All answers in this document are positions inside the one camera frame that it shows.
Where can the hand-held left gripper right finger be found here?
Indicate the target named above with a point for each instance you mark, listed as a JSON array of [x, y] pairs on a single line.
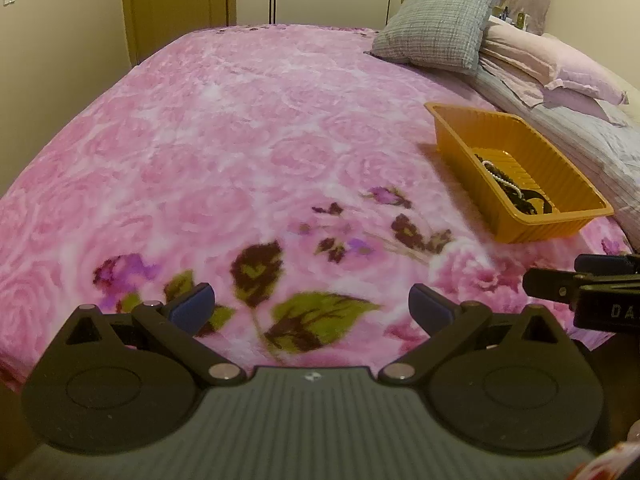
[[425, 306]]

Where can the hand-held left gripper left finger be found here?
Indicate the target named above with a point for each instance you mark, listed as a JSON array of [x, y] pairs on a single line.
[[192, 306]]

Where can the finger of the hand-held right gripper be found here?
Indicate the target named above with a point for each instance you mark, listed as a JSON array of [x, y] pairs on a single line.
[[550, 284], [602, 264]]

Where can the orange plastic tray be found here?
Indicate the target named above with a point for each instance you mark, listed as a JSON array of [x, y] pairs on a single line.
[[525, 145]]

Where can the striped grey quilt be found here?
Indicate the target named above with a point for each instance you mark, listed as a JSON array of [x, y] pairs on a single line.
[[590, 145]]

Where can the lavender pillow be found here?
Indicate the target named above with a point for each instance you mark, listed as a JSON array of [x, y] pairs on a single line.
[[590, 110]]

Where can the red white printed cloth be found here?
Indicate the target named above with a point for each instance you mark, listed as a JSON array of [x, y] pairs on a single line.
[[607, 462]]

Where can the pink floral blanket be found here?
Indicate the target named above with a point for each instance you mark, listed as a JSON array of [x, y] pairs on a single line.
[[200, 150]]

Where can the pink pillow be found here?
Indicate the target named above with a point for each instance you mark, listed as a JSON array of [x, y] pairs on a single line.
[[550, 62]]

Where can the purple cloth mirror cover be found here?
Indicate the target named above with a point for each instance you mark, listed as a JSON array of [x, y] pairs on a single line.
[[530, 0]]

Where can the grey checked pillow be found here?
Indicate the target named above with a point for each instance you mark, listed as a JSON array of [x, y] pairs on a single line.
[[435, 27]]

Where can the wooden door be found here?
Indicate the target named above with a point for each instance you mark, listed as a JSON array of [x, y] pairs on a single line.
[[175, 5]]

